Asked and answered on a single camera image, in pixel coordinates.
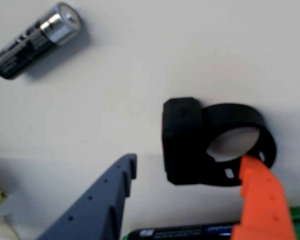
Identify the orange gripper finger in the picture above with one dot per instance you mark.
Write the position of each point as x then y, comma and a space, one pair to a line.
265, 212

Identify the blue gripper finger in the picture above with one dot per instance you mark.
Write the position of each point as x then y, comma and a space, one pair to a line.
95, 212

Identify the black marker with green cap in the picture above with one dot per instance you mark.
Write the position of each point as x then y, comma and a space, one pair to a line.
177, 233

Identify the narrow masking tape strip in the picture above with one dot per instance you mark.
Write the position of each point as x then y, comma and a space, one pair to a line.
2, 228

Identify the black and silver battery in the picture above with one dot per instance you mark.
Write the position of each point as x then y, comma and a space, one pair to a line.
32, 42

